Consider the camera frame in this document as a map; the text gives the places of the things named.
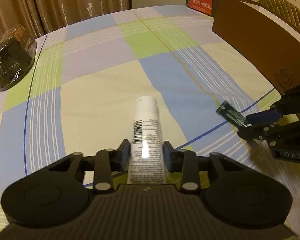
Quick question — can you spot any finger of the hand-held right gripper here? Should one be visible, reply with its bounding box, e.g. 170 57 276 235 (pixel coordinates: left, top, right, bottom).
237 119 300 147
245 80 300 126

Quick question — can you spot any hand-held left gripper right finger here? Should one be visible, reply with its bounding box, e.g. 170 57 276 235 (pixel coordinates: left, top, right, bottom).
163 141 245 193

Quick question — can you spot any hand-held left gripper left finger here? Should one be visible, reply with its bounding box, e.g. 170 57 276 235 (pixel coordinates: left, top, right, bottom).
49 139 131 194

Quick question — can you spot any dark green small tube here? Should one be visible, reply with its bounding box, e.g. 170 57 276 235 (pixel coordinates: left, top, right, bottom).
216 100 252 128

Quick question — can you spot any white cosmetic tube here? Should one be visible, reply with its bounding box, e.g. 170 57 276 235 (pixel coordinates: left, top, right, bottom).
127 95 167 186

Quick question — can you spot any brown cardboard box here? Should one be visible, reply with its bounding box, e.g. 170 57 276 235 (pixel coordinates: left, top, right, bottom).
212 0 300 96

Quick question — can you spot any checked tablecloth desktop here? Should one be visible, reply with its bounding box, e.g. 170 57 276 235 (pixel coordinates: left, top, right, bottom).
0 4 300 232

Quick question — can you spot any quilted tan chair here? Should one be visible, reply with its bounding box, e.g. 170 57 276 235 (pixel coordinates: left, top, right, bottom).
257 0 300 38

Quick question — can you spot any red instant meal package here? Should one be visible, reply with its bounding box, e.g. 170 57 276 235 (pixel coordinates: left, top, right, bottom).
182 0 219 18

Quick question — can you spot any dark wrapped snack pack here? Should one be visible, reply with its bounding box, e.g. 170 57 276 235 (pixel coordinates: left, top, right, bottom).
0 25 38 92

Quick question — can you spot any beige curtain panel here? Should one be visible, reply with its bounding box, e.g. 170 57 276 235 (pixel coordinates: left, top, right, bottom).
0 0 46 48
30 0 132 34

